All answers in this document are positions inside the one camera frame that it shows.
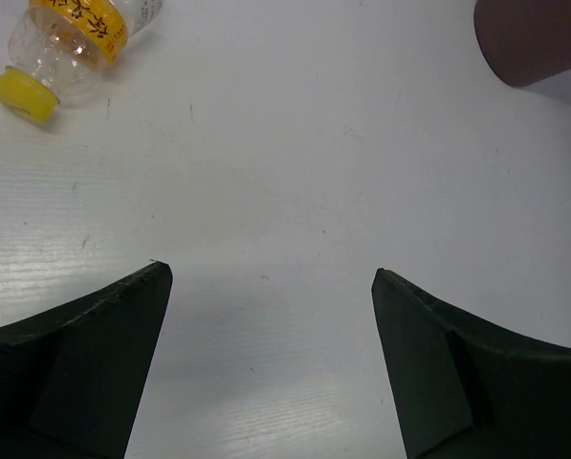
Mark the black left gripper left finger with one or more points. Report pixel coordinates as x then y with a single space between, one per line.
72 377

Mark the orange cap clear bottle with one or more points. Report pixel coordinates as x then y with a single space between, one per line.
59 49

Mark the brown waste bin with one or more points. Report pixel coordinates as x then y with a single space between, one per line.
524 41

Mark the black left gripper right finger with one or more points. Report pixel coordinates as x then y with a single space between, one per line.
464 387

